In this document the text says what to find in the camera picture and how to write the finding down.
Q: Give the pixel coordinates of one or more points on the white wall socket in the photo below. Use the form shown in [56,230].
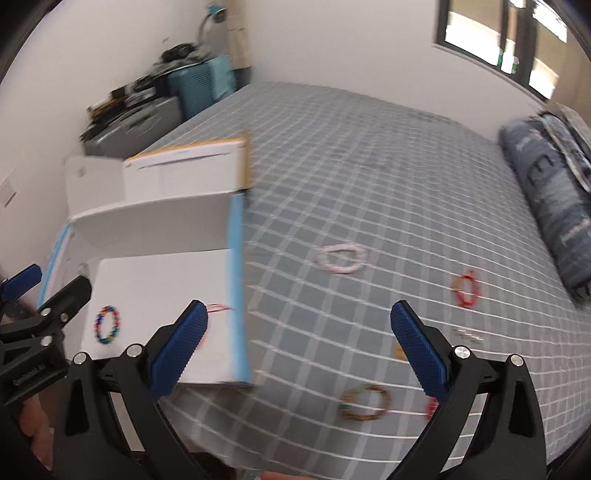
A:
[7,196]

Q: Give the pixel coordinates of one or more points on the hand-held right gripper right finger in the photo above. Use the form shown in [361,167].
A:
[418,353]

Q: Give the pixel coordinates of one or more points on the blue desk lamp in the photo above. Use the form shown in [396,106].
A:
[214,11]

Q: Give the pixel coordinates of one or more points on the grey patterned pillow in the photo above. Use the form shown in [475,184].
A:
[570,143]

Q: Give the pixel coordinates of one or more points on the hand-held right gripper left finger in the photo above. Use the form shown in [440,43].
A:
[178,355]

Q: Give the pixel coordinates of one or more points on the beige curtain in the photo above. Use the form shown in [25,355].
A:
[239,37]

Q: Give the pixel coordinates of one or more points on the blue and white cardboard box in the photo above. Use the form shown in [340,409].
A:
[161,277]

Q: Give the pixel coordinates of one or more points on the black pouch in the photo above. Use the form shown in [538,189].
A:
[180,51]

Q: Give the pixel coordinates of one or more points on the grey hard suitcase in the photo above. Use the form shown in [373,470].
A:
[134,124]

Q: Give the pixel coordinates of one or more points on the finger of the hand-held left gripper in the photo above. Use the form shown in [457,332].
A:
[21,281]
[69,297]

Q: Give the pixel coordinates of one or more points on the pile of dark boxes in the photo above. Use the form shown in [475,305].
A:
[129,94]

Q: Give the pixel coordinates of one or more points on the person's left hand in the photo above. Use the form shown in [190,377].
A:
[37,424]

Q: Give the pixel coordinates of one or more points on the bed with grey checked sheet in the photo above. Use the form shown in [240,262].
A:
[369,184]

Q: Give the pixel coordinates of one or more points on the dark framed window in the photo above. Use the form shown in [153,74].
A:
[480,32]

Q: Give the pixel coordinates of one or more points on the teal hard suitcase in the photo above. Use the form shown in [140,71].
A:
[203,87]

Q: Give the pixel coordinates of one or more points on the blue patterned pillow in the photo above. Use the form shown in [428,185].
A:
[545,194]

